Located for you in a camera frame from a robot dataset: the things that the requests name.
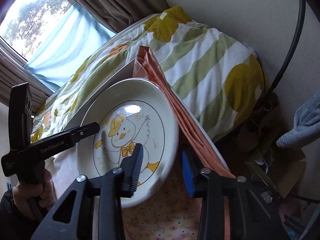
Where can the floral green striped duvet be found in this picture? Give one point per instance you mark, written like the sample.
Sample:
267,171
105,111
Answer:
217,77

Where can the grey hanging garment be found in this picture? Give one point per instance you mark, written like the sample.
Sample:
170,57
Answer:
305,126

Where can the left brown curtain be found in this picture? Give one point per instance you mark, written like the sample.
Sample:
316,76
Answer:
12,73

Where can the white duck outline plate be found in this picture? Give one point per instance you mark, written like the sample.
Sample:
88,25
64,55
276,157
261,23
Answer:
132,111

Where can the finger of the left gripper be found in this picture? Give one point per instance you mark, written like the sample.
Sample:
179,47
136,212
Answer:
75,136

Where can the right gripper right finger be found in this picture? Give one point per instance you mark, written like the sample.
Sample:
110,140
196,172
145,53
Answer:
230,206

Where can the person's left hand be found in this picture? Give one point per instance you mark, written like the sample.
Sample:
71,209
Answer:
23,192

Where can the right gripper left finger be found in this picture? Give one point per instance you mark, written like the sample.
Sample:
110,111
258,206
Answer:
71,217

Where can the window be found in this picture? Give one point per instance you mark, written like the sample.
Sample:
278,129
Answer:
29,22

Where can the light blue window cloth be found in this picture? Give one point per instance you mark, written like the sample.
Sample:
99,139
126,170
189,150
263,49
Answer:
76,37

